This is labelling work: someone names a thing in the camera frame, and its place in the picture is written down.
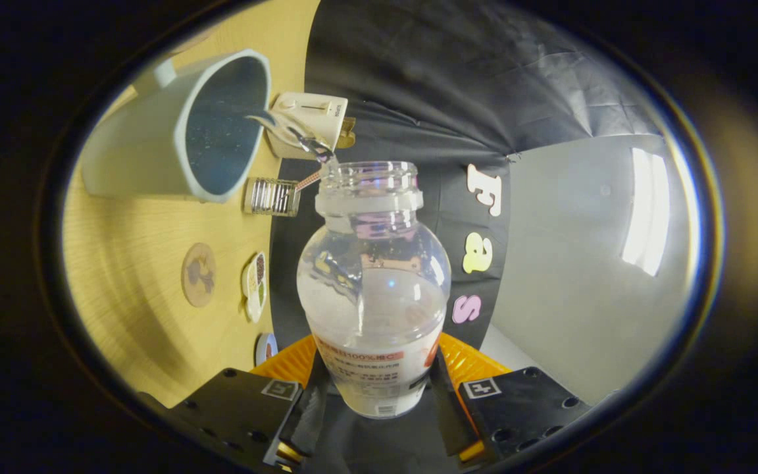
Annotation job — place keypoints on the wooden table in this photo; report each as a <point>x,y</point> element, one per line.
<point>135,263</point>

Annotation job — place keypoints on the white toaster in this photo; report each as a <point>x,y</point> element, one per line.
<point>310,115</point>

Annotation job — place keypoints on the brown bread slice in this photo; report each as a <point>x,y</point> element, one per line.
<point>347,131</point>

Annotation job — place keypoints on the round cork coaster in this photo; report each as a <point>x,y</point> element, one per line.
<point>199,276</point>

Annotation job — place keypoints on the clear plastic juice bottle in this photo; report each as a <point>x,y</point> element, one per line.
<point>376,316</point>

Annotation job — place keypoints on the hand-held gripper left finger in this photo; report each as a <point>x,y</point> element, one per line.
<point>241,408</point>

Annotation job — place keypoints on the white divided snack dish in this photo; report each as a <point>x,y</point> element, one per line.
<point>254,289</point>

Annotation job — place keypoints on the pink straw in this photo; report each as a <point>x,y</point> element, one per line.
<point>308,180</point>

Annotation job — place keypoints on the clear juice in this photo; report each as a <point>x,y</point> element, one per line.
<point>379,329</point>

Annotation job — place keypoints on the blue plate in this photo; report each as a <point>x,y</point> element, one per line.
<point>264,349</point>

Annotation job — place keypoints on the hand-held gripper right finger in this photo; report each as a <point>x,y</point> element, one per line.
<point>524,401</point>

